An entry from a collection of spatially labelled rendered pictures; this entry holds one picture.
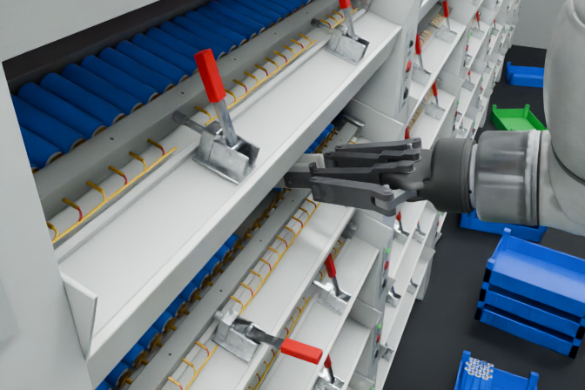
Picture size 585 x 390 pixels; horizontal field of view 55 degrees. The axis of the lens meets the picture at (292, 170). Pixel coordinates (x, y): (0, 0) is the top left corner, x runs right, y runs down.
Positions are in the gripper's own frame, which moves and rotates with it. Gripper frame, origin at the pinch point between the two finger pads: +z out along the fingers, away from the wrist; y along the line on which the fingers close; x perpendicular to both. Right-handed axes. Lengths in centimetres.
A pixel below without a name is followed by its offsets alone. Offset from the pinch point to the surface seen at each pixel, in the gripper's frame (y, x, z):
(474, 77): 158, -45, 5
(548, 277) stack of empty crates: 101, -90, -23
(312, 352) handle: -19.5, -6.9, -9.4
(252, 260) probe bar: -12.2, -3.8, -0.3
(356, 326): 21.7, -44.3, 6.1
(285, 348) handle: -20.1, -6.5, -7.1
